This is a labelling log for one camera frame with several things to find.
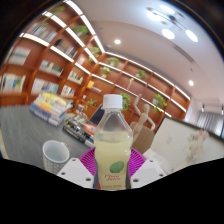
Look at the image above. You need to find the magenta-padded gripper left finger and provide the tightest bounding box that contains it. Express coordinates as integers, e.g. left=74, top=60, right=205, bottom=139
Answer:
left=56, top=147, right=100, bottom=190

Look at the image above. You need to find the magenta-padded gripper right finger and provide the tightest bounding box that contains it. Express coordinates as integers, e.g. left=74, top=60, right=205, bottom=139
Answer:
left=129, top=147, right=168, bottom=189

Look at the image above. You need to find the yellow juice bottle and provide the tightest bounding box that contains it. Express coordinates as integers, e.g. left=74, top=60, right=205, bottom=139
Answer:
left=93, top=93, right=134, bottom=192

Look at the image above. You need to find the white cup with triangle pattern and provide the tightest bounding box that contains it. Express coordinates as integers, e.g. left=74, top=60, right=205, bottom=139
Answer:
left=41, top=139, right=71, bottom=175

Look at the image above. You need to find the wooden artist mannequin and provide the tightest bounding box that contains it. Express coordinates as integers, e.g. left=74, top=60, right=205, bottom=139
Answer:
left=129, top=93, right=157, bottom=141

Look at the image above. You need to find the colourful book stack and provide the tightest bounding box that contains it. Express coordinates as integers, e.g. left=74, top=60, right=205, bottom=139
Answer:
left=29, top=91, right=73, bottom=128

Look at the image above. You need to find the ceiling air vent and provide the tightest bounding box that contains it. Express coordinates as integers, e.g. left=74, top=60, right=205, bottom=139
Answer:
left=173, top=44, right=196, bottom=64

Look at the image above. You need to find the multi-bulb ceiling lamp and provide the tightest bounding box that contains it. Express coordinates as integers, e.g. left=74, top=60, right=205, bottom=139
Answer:
left=145, top=3, right=200, bottom=44

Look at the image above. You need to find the wooden wall shelf unit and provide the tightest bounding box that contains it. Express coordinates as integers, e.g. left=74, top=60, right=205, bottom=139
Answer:
left=0, top=0, right=193, bottom=134

